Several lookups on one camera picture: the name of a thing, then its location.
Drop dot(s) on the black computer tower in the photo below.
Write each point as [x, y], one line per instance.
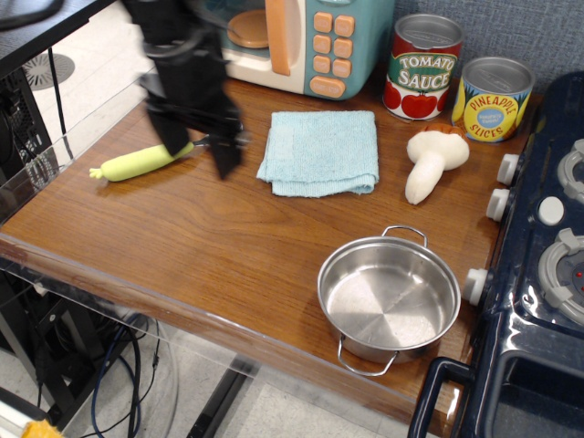
[23, 132]

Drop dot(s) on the tomato sauce can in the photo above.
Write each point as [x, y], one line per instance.
[424, 55]

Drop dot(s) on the white plush mushroom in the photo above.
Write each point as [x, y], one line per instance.
[433, 150]

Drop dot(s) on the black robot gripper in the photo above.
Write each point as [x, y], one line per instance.
[186, 91]

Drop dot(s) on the teal toy microwave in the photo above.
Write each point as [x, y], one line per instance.
[323, 49]

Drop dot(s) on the pineapple slices can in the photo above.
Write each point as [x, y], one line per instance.
[492, 97]

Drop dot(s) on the black table leg frame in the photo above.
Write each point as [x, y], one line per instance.
[222, 398]

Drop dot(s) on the clear acrylic table guard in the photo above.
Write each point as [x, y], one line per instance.
[21, 281]

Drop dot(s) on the dark blue toy stove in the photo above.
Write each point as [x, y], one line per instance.
[525, 378]

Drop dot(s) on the green handled ice cream scoop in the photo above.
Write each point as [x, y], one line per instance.
[140, 162]

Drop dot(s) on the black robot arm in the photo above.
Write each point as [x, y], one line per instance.
[166, 22]

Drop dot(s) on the stainless steel pot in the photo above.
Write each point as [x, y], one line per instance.
[387, 299]

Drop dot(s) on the light blue folded cloth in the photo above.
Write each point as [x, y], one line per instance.
[314, 154]

